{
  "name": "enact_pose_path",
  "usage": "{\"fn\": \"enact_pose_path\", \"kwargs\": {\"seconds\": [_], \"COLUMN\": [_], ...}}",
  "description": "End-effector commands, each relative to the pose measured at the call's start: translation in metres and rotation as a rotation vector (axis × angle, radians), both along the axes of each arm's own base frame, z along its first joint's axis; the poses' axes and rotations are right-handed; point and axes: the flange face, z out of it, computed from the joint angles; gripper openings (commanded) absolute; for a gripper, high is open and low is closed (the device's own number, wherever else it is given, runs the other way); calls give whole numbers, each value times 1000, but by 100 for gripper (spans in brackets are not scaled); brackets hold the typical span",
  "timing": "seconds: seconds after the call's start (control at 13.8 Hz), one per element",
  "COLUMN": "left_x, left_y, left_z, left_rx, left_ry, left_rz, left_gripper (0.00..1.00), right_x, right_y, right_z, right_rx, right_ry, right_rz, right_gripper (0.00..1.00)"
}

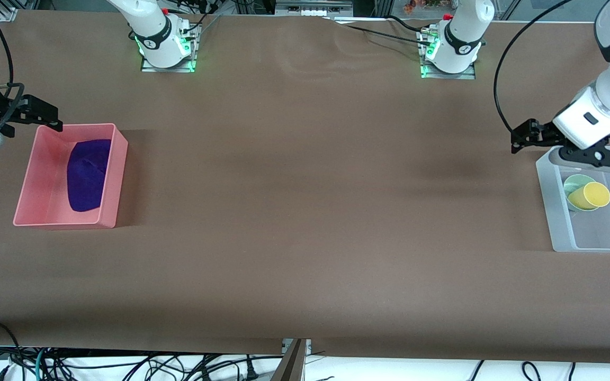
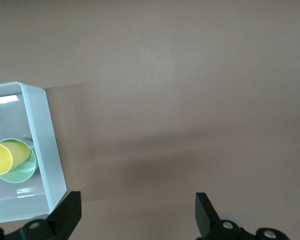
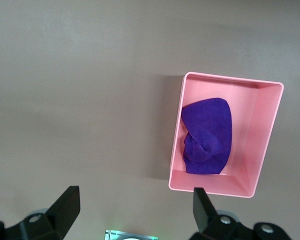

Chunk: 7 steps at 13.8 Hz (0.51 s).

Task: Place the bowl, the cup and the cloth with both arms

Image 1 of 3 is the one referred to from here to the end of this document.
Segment yellow plastic cup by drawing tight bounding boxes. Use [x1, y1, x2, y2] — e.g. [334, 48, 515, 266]
[567, 182, 610, 210]

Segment mint green bowl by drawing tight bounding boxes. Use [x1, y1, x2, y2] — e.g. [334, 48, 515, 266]
[563, 174, 599, 213]

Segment pink plastic bin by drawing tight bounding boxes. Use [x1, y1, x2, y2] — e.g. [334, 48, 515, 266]
[13, 123, 129, 229]

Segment translucent clear plastic bin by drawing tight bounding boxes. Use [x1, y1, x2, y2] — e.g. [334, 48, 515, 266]
[536, 146, 610, 253]

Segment orange background items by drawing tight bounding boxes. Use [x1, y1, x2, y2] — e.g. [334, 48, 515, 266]
[403, 0, 444, 14]

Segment white power strip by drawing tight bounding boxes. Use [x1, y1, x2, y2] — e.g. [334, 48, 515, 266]
[276, 0, 353, 16]

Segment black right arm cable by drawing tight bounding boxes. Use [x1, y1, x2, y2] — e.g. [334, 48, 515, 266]
[0, 24, 26, 144]

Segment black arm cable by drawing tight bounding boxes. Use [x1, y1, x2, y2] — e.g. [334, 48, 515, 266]
[494, 0, 573, 133]
[0, 24, 26, 144]

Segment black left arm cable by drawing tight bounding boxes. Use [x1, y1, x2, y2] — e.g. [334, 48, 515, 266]
[494, 0, 573, 133]

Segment aluminium frame profile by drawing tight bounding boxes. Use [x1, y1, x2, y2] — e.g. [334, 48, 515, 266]
[0, 0, 38, 22]

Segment black cable on table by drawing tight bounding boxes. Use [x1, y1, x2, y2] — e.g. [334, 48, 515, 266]
[331, 17, 433, 49]
[387, 15, 441, 35]

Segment black cables at arm base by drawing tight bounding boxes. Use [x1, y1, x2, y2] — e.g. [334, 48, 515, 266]
[165, 0, 223, 35]

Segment black floor cable tangle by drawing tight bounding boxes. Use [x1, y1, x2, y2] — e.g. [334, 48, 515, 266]
[46, 352, 284, 381]

